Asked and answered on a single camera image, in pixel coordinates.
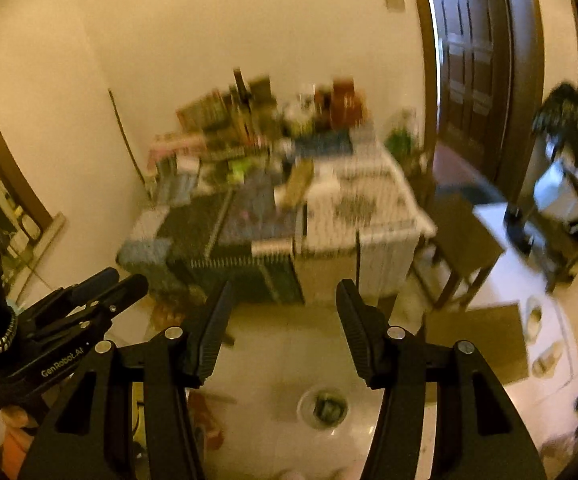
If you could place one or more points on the dark wooden door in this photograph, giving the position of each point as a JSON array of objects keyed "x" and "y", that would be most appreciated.
[{"x": 474, "y": 70}]

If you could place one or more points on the pink patterned cloth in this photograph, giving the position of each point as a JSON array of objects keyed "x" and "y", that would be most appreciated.
[{"x": 176, "y": 144}]

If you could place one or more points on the blue zigzag cloth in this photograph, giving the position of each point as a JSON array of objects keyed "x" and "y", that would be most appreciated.
[{"x": 144, "y": 255}]

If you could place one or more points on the round floor drain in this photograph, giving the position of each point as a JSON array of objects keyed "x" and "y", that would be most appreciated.
[{"x": 323, "y": 406}]

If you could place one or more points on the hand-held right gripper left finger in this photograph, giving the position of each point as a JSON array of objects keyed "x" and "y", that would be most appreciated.
[{"x": 214, "y": 330}]

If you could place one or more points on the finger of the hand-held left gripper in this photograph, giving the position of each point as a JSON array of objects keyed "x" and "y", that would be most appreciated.
[
  {"x": 124, "y": 290},
  {"x": 96, "y": 280}
]

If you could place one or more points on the dark paisley patterned cloth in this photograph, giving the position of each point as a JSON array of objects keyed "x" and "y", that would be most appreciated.
[{"x": 249, "y": 220}]

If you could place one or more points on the blue floral cloth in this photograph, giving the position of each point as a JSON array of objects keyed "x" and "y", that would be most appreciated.
[{"x": 321, "y": 142}]

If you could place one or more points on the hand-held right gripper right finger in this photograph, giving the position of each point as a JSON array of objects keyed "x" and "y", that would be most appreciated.
[{"x": 356, "y": 330}]

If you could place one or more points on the cardboard sheet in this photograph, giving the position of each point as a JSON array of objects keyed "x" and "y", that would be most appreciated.
[{"x": 479, "y": 340}]

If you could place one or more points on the wall switch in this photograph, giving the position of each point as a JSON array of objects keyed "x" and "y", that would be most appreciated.
[{"x": 394, "y": 0}]

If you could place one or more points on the green plastic bag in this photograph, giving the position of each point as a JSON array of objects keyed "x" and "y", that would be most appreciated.
[{"x": 403, "y": 135}]

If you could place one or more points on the red plastic container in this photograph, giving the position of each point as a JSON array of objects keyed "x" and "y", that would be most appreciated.
[{"x": 346, "y": 102}]

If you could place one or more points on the dark glass bottle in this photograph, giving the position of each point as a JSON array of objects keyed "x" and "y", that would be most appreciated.
[{"x": 241, "y": 105}]

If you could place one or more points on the striped snack box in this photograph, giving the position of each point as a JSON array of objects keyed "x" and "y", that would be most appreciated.
[{"x": 204, "y": 110}]

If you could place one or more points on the green cloth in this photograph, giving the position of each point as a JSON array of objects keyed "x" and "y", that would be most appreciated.
[{"x": 240, "y": 169}]

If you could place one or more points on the wooden stool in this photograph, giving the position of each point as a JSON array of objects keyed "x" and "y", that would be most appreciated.
[{"x": 469, "y": 240}]

